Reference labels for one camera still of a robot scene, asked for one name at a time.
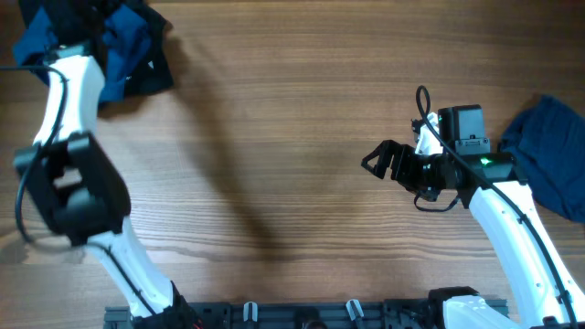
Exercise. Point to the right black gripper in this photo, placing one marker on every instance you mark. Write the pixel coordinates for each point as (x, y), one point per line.
(400, 172)

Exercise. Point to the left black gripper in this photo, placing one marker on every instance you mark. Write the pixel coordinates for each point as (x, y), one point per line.
(102, 5)

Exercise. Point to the blue polo shirt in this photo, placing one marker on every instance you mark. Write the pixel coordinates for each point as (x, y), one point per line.
(127, 38)

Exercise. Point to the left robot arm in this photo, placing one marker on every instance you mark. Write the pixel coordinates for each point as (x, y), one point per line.
(81, 196)

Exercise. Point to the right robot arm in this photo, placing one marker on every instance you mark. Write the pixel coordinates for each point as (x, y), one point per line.
(453, 153)

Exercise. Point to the black folded polo shirt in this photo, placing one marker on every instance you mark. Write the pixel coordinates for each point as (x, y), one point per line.
(153, 74)

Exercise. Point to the dark navy crumpled garment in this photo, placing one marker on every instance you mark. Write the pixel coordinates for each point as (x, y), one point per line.
(547, 140)

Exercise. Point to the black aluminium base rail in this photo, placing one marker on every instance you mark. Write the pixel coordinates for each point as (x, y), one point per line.
(390, 313)

